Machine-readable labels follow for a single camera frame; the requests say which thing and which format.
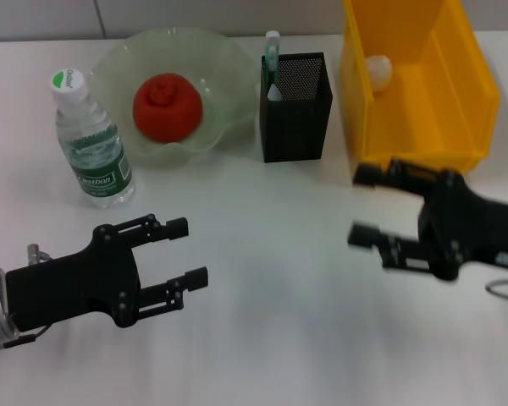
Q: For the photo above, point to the yellow plastic bin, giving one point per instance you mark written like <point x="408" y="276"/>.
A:
<point x="427" y="127"/>

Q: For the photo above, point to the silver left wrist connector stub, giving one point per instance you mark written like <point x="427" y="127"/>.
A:
<point x="37" y="253"/>

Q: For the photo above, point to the green utility knife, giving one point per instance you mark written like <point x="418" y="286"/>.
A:
<point x="273" y="59"/>

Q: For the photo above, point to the pale green wavy fruit plate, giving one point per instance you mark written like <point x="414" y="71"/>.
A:
<point x="110" y="67"/>

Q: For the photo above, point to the grey marker pen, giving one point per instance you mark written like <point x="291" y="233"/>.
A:
<point x="275" y="94"/>

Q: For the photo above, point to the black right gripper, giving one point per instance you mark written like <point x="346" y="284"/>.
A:
<point x="482" y="232"/>

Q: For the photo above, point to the clear green-label water bottle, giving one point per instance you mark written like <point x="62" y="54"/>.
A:
<point x="95" y="144"/>

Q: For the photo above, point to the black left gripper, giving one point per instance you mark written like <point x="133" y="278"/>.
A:
<point x="72" y="287"/>

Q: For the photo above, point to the black mesh pen holder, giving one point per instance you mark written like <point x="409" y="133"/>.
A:
<point x="296" y="127"/>

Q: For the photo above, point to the white paper ball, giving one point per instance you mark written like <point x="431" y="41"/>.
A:
<point x="380" y="72"/>

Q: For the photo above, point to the orange fruit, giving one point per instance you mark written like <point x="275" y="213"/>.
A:
<point x="168" y="108"/>

